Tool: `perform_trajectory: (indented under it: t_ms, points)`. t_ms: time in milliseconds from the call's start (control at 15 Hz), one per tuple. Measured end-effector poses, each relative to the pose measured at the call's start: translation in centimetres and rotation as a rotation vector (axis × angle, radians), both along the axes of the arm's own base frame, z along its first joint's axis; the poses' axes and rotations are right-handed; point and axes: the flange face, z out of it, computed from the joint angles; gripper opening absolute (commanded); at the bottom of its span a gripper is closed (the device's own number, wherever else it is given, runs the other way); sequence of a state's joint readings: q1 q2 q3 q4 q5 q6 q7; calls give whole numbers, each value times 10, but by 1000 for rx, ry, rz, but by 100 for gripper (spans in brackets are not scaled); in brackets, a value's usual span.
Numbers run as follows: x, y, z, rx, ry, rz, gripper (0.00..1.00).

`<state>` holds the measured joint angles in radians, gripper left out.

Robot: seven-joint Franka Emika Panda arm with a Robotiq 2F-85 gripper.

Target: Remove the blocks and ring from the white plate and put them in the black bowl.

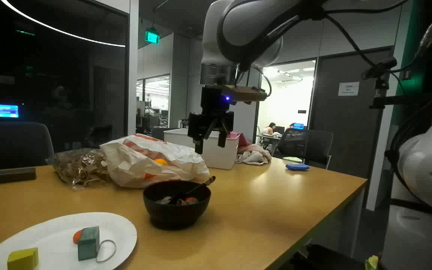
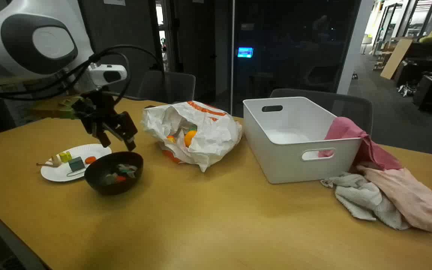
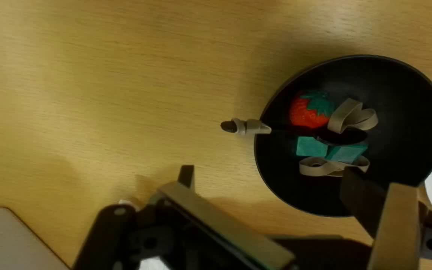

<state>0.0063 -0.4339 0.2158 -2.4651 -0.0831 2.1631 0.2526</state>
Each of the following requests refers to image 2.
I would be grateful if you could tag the wooden board leaning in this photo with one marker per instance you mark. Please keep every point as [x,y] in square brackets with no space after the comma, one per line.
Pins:
[395,59]

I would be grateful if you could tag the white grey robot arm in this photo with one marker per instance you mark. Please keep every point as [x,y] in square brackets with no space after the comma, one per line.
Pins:
[44,38]

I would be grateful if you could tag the grey office chair left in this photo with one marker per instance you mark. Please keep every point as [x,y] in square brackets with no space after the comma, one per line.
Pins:
[167,86]

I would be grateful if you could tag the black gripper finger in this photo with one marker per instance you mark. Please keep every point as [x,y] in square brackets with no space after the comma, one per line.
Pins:
[129,143]
[102,137]

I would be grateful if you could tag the white plastic bin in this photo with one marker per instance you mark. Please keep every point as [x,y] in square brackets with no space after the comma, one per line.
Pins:
[288,137]

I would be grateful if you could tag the dark pink cloth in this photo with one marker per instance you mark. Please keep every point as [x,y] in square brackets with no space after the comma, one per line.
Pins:
[369,152]

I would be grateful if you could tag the light pink cloth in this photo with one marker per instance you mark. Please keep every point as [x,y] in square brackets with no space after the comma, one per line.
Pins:
[408,196]

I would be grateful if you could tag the black bowl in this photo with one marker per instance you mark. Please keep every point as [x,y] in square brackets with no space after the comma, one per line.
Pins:
[114,173]

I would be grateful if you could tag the white paper plate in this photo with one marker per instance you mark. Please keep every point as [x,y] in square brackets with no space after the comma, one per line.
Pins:
[87,152]

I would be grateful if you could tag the white orange plastic bag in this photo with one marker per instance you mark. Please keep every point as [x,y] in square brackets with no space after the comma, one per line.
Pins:
[192,133]

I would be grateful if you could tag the grey white cloth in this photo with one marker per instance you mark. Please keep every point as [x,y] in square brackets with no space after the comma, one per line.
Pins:
[365,202]

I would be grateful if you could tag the small wooden block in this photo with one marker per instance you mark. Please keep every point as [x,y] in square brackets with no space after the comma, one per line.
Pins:
[51,163]

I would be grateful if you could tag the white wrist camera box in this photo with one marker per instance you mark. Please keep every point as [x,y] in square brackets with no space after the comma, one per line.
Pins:
[99,76]

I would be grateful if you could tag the teal green block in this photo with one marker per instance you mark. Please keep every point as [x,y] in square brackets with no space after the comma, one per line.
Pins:
[77,164]

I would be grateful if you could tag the blue lit wall screen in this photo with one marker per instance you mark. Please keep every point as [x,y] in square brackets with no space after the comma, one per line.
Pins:
[245,52]

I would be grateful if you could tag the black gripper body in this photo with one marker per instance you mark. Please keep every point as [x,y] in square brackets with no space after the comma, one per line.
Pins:
[99,118]

